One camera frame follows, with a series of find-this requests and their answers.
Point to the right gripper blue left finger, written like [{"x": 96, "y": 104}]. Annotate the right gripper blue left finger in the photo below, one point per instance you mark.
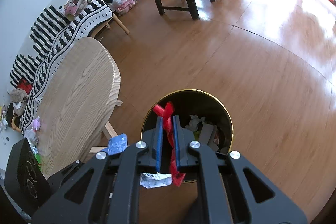
[{"x": 156, "y": 145}]

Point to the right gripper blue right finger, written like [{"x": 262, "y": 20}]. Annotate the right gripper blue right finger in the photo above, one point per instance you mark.
[{"x": 182, "y": 138}]

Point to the red ribbon scrap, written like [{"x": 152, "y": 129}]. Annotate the red ribbon scrap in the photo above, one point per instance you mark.
[{"x": 167, "y": 113}]

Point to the silver foil wrapper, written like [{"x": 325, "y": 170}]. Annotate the silver foil wrapper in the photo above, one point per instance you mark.
[{"x": 155, "y": 180}]

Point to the black round trash bin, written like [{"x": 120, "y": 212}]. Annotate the black round trash bin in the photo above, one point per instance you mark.
[{"x": 211, "y": 124}]

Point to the blue foil wrapper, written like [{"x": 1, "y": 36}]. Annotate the blue foil wrapper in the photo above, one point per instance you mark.
[{"x": 116, "y": 144}]

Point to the purple pink toy figure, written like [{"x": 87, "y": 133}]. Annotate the purple pink toy figure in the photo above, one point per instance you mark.
[{"x": 36, "y": 124}]

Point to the wooden oval table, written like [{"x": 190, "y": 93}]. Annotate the wooden oval table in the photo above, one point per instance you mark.
[{"x": 77, "y": 105}]

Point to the brown plush toy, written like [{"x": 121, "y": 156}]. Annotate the brown plush toy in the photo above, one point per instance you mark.
[{"x": 19, "y": 99}]

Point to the red cushion on sofa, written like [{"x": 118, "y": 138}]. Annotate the red cushion on sofa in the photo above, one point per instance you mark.
[{"x": 24, "y": 85}]

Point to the clear plastic toy bag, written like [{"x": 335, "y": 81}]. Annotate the clear plastic toy bag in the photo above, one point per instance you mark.
[{"x": 123, "y": 6}]

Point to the black white striped sofa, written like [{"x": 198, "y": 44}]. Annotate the black white striped sofa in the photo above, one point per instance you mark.
[{"x": 49, "y": 40}]

